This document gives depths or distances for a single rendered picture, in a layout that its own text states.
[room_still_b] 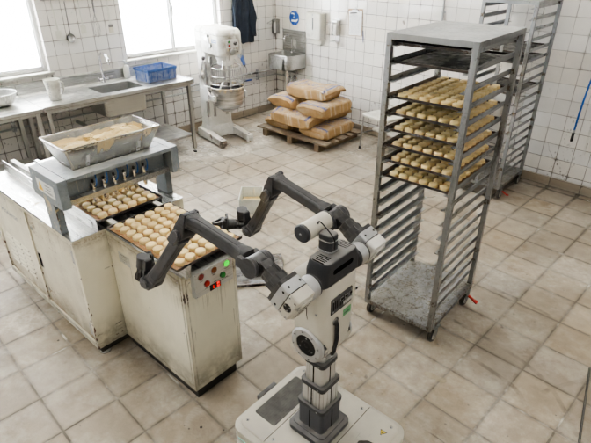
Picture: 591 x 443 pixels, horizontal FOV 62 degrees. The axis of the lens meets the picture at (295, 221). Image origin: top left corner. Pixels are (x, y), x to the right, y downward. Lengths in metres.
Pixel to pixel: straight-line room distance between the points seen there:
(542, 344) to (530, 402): 0.52
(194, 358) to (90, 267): 0.78
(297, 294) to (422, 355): 1.70
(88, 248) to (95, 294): 0.30
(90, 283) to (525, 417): 2.48
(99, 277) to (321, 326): 1.53
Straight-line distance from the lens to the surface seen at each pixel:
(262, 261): 1.71
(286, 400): 2.55
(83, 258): 2.91
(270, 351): 3.16
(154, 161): 3.04
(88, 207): 2.98
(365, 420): 2.49
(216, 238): 1.83
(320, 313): 1.84
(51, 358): 3.45
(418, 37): 2.61
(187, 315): 2.51
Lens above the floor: 2.18
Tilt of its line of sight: 29 degrees down
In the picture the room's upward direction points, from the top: straight up
